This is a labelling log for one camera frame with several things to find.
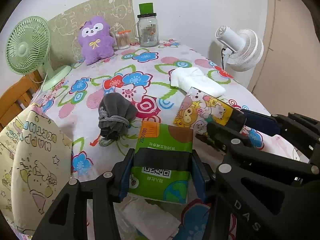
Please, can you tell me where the cartoon animal tissue pack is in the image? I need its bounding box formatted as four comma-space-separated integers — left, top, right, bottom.
173, 87, 246, 135

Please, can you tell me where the green tissue pack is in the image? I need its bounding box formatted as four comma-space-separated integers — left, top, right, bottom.
129, 121, 193, 204

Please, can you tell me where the grey drawstring pouch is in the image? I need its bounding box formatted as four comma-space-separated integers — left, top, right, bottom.
98, 92, 137, 147

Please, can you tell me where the white tissue on table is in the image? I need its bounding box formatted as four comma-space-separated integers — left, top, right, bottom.
114, 196, 180, 239

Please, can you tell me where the cartoon fabric storage box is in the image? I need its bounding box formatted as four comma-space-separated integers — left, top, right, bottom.
1, 105, 72, 235

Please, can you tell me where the white circulator fan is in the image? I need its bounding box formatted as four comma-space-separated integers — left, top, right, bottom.
215, 25, 264, 72

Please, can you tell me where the floral tablecloth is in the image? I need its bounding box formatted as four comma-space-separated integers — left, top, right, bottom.
35, 40, 300, 239

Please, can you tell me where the glass jar green lid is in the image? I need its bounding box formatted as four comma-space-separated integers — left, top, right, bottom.
134, 2, 159, 47

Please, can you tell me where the toothpick jar orange lid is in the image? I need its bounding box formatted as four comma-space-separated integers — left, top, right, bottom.
116, 30, 131, 50

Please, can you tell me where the purple plush toy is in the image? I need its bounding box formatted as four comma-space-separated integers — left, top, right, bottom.
78, 16, 115, 65

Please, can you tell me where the green desk fan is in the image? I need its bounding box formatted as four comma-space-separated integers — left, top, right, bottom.
5, 16, 72, 91

